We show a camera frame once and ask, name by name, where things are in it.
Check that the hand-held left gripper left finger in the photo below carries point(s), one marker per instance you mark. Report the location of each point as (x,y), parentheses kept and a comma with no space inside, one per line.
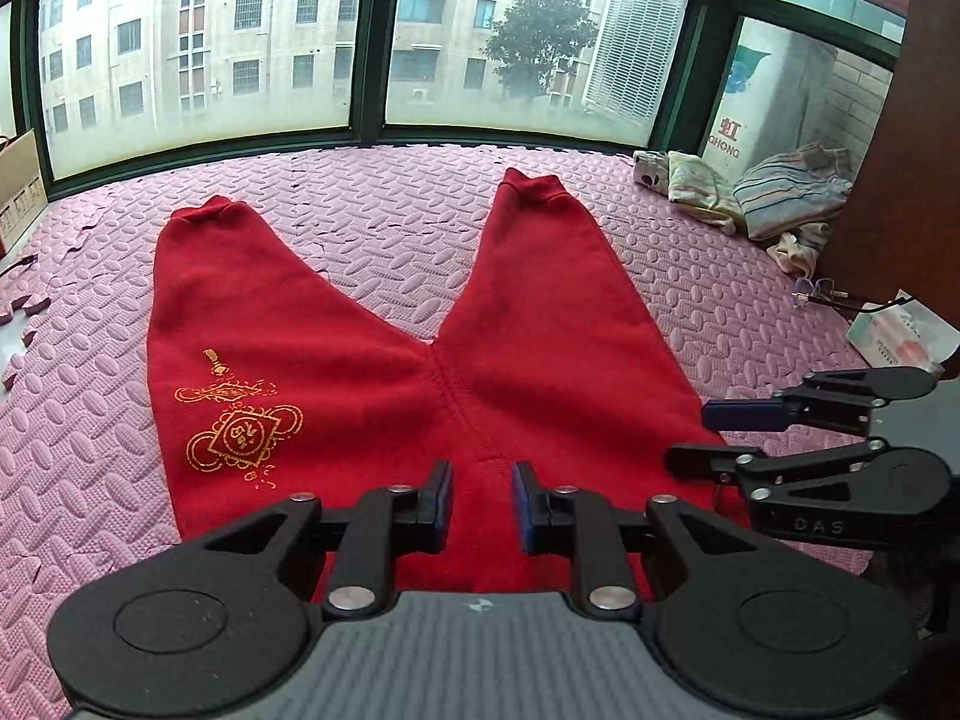
(445,496)

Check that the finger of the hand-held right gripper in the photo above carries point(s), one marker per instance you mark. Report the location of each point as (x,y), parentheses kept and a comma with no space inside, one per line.
(697,460)
(739,412)

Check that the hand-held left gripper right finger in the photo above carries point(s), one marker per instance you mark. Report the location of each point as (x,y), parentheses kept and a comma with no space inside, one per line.
(522,499)

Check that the red pants with gold print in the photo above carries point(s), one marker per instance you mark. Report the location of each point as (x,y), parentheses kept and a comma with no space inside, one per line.
(337,360)

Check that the eyeglasses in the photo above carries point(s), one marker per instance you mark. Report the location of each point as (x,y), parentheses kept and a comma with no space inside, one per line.
(814,291)

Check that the cream crumpled cloth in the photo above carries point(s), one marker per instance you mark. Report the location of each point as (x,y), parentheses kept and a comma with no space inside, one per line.
(799,249)

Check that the tissue packet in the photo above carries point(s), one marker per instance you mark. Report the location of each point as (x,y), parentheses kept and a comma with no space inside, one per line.
(896,334)

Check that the folded yellow plaid cloth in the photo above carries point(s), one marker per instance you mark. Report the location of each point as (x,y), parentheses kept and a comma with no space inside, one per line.
(701,187)

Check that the folded striped cloth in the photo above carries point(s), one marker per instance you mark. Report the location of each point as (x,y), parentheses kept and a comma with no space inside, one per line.
(795,191)

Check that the small white dark-printed cloth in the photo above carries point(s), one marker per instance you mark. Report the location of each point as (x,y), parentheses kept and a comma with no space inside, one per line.
(651,169)

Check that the brown wooden cabinet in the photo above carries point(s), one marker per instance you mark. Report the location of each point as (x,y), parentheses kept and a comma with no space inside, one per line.
(907,165)

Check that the white box with red print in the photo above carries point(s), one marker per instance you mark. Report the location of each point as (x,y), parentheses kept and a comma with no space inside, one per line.
(757,90)

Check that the pink foam puzzle mat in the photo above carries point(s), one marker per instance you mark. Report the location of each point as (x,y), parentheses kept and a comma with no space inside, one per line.
(90,390)

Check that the white louvred outdoor unit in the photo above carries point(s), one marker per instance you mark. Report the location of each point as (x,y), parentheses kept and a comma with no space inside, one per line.
(634,52)

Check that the green tree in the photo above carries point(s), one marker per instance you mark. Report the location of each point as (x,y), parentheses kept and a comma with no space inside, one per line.
(540,37)

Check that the beige apartment building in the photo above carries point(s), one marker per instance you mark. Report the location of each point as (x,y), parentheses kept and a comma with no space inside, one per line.
(262,30)

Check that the cardboard box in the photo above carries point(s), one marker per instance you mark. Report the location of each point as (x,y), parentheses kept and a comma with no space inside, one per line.
(19,187)

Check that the dark green window frame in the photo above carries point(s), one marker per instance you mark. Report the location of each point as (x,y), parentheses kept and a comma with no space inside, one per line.
(371,37)

